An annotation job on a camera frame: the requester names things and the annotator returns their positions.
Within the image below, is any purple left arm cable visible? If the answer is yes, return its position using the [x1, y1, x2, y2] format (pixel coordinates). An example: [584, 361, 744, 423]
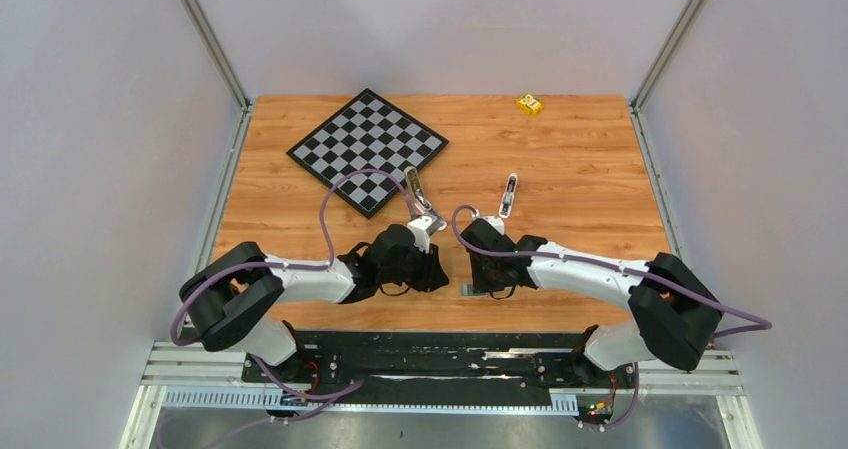
[169, 168, 425, 423]

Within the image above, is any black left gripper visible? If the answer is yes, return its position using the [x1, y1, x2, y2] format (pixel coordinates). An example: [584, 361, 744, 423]
[379, 238, 449, 293]

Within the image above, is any black white chessboard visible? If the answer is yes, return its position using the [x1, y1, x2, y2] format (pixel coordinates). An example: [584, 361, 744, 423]
[287, 89, 449, 219]

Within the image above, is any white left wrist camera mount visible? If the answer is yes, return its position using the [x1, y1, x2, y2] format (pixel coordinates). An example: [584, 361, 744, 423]
[406, 213, 447, 254]

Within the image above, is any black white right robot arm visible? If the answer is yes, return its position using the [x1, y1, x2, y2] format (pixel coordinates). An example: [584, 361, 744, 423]
[459, 217, 723, 387]

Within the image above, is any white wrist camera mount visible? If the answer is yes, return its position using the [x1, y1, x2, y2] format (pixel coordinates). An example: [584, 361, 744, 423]
[480, 216, 505, 235]
[406, 213, 447, 254]

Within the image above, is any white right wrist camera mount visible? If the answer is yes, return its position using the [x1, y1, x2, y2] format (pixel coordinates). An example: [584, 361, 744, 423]
[480, 216, 505, 235]

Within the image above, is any yellow printed small box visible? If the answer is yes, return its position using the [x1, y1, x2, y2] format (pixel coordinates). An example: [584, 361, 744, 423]
[516, 94, 544, 116]

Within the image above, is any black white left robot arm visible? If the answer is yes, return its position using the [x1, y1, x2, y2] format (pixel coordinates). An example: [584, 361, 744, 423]
[178, 224, 449, 382]

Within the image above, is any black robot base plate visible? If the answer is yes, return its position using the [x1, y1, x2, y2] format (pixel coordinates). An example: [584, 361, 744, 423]
[241, 330, 635, 409]

